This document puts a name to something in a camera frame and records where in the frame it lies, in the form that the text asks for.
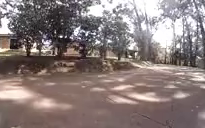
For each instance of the low building behind trees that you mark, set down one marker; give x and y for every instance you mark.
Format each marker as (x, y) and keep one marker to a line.
(71, 51)

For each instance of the brown dirt road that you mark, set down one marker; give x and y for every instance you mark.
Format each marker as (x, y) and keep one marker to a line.
(100, 103)

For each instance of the group of trees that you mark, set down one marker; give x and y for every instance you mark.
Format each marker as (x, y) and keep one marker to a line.
(61, 23)

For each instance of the earth bank with stones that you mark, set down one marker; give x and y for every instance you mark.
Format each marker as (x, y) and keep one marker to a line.
(36, 65)

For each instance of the brick building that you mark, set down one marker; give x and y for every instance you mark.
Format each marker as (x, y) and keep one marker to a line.
(3, 42)

